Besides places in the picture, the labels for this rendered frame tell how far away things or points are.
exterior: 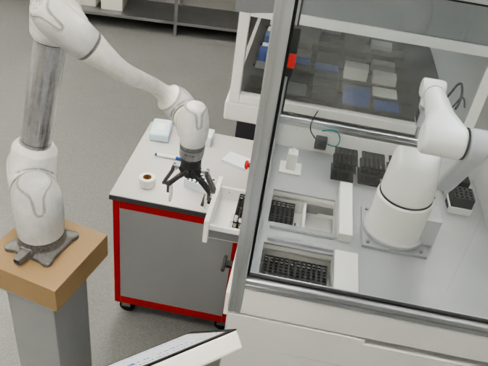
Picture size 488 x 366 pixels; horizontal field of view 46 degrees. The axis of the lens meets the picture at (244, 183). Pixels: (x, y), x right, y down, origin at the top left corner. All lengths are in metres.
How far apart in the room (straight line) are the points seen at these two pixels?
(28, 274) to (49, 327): 0.31
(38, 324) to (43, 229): 0.45
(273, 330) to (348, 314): 0.24
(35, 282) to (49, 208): 0.24
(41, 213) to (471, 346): 1.36
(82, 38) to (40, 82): 0.29
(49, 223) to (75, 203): 1.67
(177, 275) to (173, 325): 0.35
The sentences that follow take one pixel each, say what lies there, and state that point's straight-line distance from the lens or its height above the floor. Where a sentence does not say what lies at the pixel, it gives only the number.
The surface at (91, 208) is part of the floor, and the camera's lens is 3.57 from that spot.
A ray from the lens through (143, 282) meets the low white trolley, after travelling 2.76.
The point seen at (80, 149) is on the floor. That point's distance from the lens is 4.08.
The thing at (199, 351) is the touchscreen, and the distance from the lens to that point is 1.35.
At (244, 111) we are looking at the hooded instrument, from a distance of 2.88.
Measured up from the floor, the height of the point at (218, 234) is 0.86.
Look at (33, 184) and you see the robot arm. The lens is 1.91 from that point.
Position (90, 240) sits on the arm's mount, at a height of 0.86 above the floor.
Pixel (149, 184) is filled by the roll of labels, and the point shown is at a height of 0.78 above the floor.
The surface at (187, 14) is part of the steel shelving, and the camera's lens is 6.03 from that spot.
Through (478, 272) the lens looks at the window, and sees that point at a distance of 1.64.
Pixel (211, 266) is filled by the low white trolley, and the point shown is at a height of 0.45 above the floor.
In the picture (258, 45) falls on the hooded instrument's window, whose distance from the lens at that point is 2.74.
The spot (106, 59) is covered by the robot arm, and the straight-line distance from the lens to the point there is 1.74.
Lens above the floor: 2.27
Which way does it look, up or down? 36 degrees down
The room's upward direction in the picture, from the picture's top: 9 degrees clockwise
